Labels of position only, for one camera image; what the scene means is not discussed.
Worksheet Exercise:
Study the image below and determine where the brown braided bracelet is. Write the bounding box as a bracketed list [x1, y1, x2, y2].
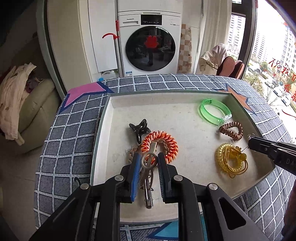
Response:
[126, 138, 170, 165]

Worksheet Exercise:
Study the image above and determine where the silver spiked hair clip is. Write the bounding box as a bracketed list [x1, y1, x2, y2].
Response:
[140, 142, 157, 209]

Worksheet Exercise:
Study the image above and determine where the orange spiral hair tie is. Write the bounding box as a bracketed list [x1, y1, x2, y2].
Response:
[140, 131, 179, 164]

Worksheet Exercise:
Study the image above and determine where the black claw hair clip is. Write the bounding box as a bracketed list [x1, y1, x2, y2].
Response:
[129, 118, 151, 145]

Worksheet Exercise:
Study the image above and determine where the yellow spiral hair tie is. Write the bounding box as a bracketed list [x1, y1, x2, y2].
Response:
[215, 143, 249, 179]

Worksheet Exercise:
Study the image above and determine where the brown spiral hair tie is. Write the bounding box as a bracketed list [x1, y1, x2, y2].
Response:
[219, 121, 244, 141]

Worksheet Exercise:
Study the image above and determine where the green translucent bangle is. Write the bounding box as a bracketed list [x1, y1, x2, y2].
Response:
[199, 99, 232, 126]

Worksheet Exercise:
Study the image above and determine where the black hair clip beside tray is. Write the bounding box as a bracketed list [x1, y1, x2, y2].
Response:
[74, 177, 81, 186]

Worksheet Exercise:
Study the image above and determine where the teal shallow cardboard tray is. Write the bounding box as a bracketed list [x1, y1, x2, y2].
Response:
[90, 90, 277, 224]

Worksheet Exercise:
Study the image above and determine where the checkered cloth bag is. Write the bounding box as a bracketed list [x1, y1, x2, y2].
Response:
[177, 24, 192, 74]

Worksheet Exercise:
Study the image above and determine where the light green sofa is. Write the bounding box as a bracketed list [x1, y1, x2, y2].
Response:
[16, 79, 61, 154]

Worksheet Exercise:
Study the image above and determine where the white tote bag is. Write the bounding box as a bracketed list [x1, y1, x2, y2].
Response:
[196, 43, 228, 75]

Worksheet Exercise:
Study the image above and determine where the white front-load washing machine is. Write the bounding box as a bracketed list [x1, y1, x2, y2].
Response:
[117, 0, 183, 77]

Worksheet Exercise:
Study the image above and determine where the beige jacket on sofa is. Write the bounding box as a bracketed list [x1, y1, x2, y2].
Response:
[1, 63, 36, 146]

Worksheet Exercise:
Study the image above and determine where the silver chain with clasp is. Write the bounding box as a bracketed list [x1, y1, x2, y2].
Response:
[241, 133, 256, 151]

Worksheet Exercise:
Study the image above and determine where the red-handled mop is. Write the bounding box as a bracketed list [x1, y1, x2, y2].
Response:
[102, 20, 124, 78]

